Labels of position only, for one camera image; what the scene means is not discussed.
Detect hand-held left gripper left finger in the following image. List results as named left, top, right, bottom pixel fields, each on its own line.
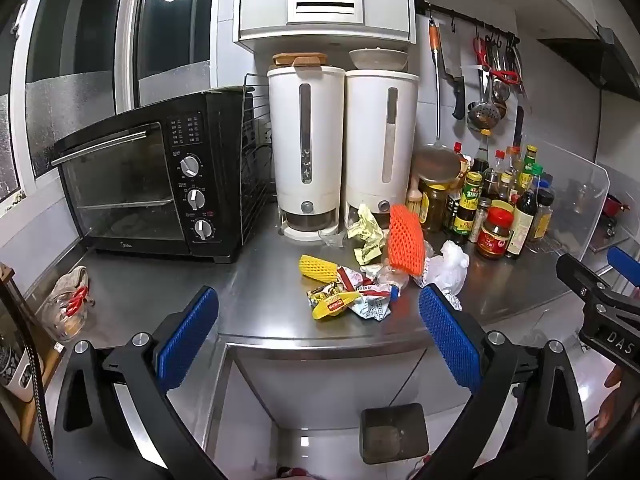
left=52, top=285, right=278, bottom=480

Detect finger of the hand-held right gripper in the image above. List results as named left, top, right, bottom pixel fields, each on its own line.
left=606, top=246, right=640, bottom=292
left=556, top=254, right=610, bottom=307

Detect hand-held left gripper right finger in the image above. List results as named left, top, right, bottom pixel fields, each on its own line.
left=419, top=284, right=590, bottom=480

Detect white plastic bag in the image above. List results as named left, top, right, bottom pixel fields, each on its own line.
left=425, top=240, right=471, bottom=296

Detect white printed paper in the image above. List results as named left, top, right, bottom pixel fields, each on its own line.
left=350, top=292, right=393, bottom=322

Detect clear plastic bag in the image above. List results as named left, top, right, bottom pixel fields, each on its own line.
left=376, top=266, right=412, bottom=288
left=318, top=227, right=346, bottom=250

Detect grey trash bin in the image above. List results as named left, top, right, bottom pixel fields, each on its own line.
left=360, top=402, right=430, bottom=465

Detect person's right hand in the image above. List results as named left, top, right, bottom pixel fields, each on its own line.
left=589, top=364, right=628, bottom=441

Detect red pot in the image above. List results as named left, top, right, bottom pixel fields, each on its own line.
left=602, top=195, right=631, bottom=221

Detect clear splash guard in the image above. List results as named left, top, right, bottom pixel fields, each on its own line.
left=535, top=140, right=612, bottom=256

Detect red lidded sauce jar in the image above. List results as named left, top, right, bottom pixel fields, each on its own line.
left=476, top=206, right=516, bottom=261

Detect orange foam fruit net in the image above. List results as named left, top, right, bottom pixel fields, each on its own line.
left=386, top=204, right=426, bottom=277

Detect red white snack wrapper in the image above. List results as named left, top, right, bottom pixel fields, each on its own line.
left=336, top=265, right=381, bottom=293

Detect yellow snack packet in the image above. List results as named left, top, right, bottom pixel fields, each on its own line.
left=306, top=282, right=362, bottom=321

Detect cluster of condiment bottles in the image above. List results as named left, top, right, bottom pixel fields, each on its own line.
left=442, top=141, right=557, bottom=261

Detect yellow green crumpled wrapper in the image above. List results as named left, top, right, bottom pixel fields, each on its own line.
left=347, top=204, right=388, bottom=266

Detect glass jar yellow contents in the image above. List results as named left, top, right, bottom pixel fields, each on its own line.
left=419, top=177, right=451, bottom=233

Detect yellow foam fruit net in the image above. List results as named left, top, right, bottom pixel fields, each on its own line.
left=298, top=255, right=335, bottom=280

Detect bristle brush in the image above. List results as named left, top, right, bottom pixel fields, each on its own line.
left=406, top=177, right=426, bottom=213

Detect black toaster oven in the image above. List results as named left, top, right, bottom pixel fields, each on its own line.
left=51, top=89, right=251, bottom=265

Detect white patterned cup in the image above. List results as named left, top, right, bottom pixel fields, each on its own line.
left=0, top=345, right=33, bottom=403

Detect metal slotted ladle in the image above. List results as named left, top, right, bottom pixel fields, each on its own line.
left=467, top=67, right=502, bottom=133

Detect black range hood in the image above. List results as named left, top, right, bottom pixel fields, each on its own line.
left=537, top=25, right=640, bottom=103

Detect white grain dispenser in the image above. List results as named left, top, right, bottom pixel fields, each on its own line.
left=344, top=69, right=420, bottom=233
left=266, top=66, right=347, bottom=241

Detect white bowl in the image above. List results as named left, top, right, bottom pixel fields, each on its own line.
left=348, top=48, right=410, bottom=73

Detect dark wooden board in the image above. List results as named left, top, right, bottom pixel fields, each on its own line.
left=272, top=52, right=329, bottom=67

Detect aluminium framed window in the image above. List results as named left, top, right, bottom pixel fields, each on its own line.
left=0, top=0, right=236, bottom=201

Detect white cabinet with vent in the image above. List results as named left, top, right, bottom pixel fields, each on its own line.
left=234, top=0, right=417, bottom=53

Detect black handled kitchen knife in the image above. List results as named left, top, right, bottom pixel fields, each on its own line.
left=446, top=40, right=467, bottom=121

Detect red handled scissors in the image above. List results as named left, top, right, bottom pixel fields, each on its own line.
left=472, top=35, right=521, bottom=86

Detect black wall rail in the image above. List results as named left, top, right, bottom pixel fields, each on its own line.
left=414, top=0, right=521, bottom=46

